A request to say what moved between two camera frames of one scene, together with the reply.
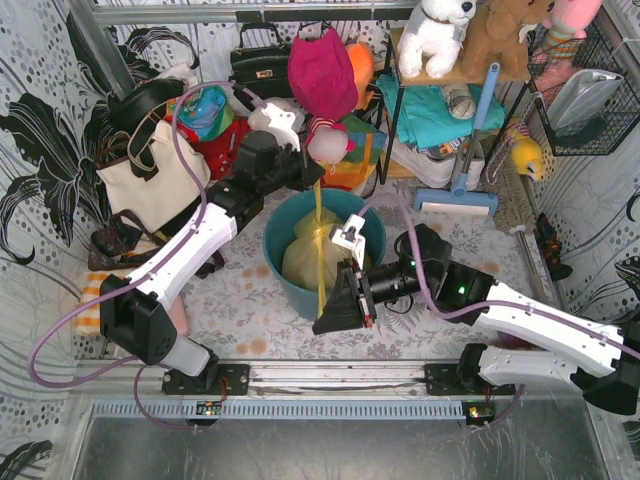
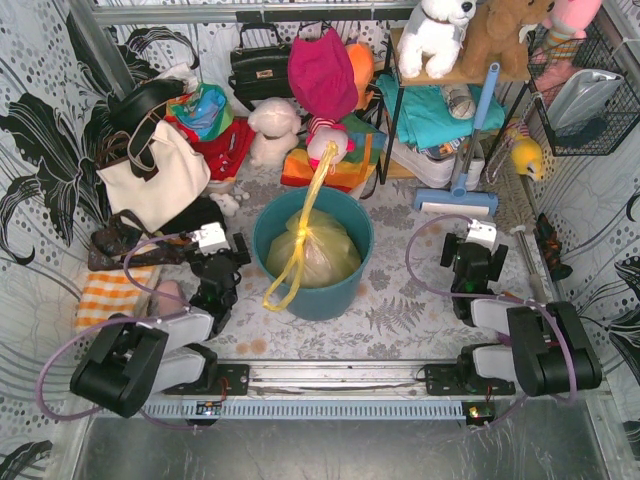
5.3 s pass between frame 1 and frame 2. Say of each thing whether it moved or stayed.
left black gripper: moved
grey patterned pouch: stayed
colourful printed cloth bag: stayed
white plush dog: stayed
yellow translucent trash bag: moved
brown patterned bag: stayed
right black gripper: moved
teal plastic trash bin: moved
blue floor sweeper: stayed
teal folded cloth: stayed
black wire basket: stayed
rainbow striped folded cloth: stayed
